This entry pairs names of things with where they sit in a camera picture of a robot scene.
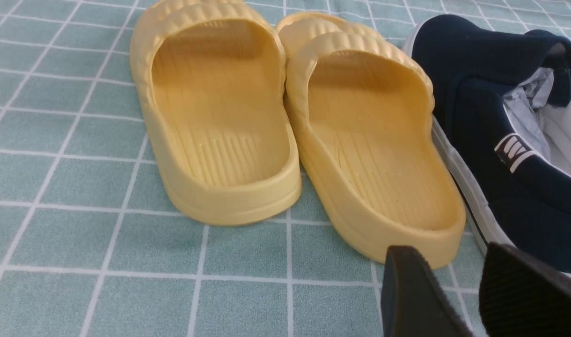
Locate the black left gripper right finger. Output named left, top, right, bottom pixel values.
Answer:
left=479, top=242, right=571, bottom=337

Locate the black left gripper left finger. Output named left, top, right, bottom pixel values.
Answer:
left=381, top=246, right=473, bottom=337

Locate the left navy slip-on shoe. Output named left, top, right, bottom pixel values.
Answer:
left=403, top=15, right=571, bottom=278

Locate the right yellow rubber slide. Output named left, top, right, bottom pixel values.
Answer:
left=276, top=12, right=466, bottom=269

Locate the yellow rubber slide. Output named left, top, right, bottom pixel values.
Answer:
left=129, top=0, right=302, bottom=226
left=276, top=12, right=466, bottom=269

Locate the left yellow rubber slide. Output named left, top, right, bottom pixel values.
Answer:
left=129, top=0, right=302, bottom=226

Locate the green checkered cloth mat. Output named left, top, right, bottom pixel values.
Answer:
left=0, top=0, right=571, bottom=337

